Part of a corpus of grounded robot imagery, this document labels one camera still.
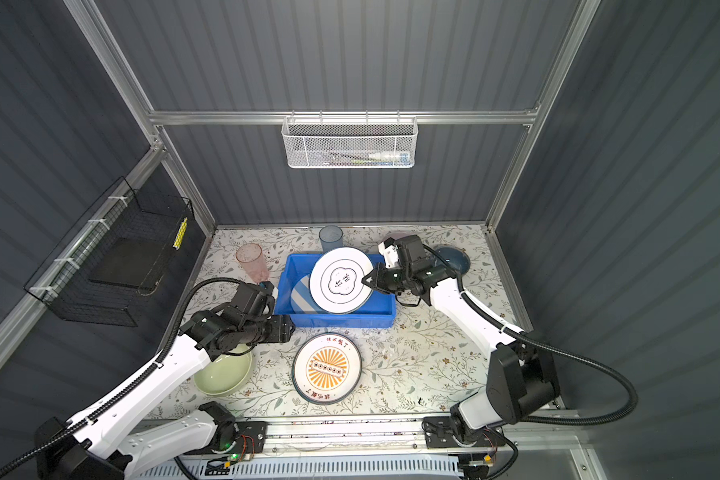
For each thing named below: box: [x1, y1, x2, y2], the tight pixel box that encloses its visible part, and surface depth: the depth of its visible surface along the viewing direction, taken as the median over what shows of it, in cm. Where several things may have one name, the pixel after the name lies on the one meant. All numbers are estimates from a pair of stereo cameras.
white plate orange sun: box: [292, 332, 362, 405], surface depth 85 cm
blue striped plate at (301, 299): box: [290, 274, 327, 314], surface depth 100 cm
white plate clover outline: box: [309, 246, 374, 315], surface depth 84 cm
